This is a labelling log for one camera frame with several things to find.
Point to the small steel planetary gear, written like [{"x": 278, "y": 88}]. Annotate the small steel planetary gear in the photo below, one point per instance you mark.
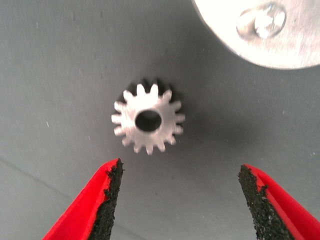
[{"x": 167, "y": 125}]

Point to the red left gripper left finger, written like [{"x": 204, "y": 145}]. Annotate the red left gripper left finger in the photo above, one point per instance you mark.
[{"x": 80, "y": 212}]

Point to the dark grey table cloth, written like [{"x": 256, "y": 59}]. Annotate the dark grey table cloth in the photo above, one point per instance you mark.
[{"x": 62, "y": 75}]

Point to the round metal carrier plate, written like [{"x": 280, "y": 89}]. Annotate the round metal carrier plate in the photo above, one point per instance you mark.
[{"x": 300, "y": 45}]

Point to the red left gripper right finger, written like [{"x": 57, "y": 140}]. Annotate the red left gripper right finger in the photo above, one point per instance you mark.
[{"x": 280, "y": 215}]

